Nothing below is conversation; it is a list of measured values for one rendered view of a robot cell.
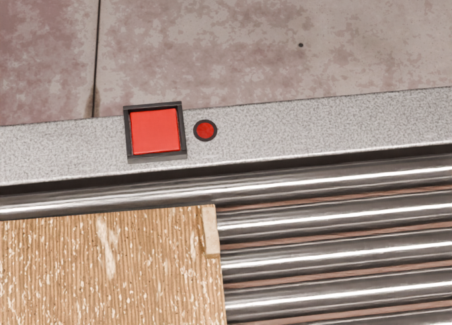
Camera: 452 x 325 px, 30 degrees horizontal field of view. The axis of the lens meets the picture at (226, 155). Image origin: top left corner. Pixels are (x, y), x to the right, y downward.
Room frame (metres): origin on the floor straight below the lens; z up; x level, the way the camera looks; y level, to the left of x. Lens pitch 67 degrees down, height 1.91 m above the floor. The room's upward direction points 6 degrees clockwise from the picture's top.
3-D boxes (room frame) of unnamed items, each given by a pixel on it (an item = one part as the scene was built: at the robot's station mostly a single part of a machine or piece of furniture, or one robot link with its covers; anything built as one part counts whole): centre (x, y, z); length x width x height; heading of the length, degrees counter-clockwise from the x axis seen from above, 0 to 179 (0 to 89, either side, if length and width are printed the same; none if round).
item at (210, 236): (0.31, 0.01, 0.95); 0.06 x 0.02 x 0.03; 11
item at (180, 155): (0.44, 0.09, 0.92); 0.08 x 0.08 x 0.02; 12
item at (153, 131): (0.44, 0.09, 0.92); 0.06 x 0.06 x 0.01; 12
